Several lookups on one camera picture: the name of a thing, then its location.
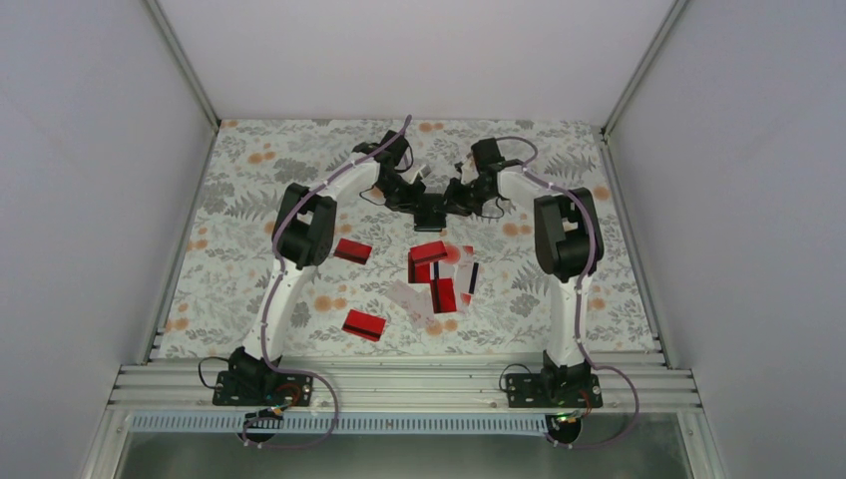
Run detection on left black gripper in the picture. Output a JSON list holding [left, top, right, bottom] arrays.
[[376, 173, 429, 218]]

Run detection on red card black stripe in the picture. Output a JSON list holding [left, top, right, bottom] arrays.
[[341, 309, 387, 342]]

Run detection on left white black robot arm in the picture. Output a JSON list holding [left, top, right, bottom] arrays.
[[237, 129, 407, 404]]

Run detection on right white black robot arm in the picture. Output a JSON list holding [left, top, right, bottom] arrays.
[[442, 138, 604, 406]]

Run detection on white card black stripe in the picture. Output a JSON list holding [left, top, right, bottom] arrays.
[[453, 245, 478, 296]]

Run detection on floral patterned table mat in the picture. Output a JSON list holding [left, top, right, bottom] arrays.
[[158, 120, 653, 358]]

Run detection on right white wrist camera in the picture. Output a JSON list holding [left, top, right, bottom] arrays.
[[455, 159, 479, 185]]

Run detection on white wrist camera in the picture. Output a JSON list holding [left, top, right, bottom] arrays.
[[455, 159, 479, 185], [409, 165, 432, 184]]

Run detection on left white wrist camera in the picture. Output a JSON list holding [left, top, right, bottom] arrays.
[[409, 165, 432, 184]]

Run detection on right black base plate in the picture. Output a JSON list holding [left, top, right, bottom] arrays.
[[498, 362, 604, 409]]

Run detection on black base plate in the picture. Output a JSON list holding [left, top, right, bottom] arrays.
[[498, 362, 604, 409], [211, 347, 314, 407]]

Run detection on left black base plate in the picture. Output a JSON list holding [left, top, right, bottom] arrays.
[[211, 347, 314, 407]]

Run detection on aluminium rail frame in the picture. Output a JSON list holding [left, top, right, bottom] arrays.
[[83, 350, 723, 478]]

